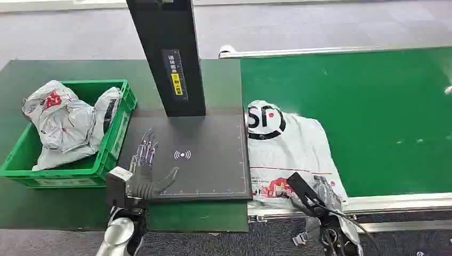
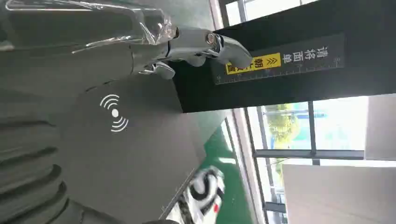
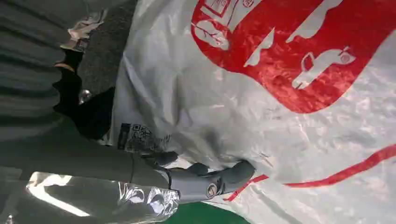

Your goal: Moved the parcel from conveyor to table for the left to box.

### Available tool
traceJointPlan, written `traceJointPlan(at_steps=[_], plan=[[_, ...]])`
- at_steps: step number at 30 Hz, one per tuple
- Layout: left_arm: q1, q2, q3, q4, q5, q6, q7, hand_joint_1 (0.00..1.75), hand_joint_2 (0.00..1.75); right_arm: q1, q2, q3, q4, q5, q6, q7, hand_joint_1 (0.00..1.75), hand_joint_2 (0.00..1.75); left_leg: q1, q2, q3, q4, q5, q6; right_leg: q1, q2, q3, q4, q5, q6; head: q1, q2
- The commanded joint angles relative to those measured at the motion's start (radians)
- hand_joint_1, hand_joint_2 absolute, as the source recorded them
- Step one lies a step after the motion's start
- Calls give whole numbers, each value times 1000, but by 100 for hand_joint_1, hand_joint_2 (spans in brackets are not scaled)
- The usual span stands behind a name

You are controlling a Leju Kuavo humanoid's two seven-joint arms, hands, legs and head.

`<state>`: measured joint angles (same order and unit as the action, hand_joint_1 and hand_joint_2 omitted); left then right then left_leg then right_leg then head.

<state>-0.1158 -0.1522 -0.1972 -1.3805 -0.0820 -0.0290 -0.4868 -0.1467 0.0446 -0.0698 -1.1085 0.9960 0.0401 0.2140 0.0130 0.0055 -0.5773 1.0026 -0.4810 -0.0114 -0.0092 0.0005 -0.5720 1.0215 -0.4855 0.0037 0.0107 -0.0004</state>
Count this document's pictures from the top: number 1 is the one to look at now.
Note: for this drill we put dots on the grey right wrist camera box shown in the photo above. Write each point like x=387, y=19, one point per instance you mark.
x=307, y=235

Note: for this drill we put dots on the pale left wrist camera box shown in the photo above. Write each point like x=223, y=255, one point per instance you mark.
x=118, y=185

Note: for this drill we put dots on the green plastic crate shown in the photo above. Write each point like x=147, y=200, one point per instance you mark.
x=113, y=141

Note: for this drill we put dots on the black scanner base plate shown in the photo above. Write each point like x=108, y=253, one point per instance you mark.
x=208, y=159

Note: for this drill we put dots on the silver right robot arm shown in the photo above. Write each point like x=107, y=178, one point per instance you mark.
x=335, y=235

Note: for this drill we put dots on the grey parcel with black print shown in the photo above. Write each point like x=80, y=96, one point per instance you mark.
x=106, y=109

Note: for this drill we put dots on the green conveyor belt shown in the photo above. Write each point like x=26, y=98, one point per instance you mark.
x=370, y=116

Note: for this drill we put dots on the silver conveyor frame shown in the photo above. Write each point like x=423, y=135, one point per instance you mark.
x=388, y=205

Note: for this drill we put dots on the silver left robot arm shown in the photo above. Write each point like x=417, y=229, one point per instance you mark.
x=120, y=231

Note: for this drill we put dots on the grey parcel with red print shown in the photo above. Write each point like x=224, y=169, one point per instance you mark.
x=63, y=127

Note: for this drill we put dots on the yellow black column label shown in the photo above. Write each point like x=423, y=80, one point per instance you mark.
x=176, y=83

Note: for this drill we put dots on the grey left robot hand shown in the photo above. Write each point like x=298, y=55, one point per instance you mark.
x=144, y=180

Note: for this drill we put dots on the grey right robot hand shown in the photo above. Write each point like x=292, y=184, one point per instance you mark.
x=310, y=196

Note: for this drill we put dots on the white SF parcel bag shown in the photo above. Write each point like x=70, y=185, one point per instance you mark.
x=289, y=152

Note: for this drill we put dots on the black scanner column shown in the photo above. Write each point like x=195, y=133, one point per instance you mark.
x=166, y=53

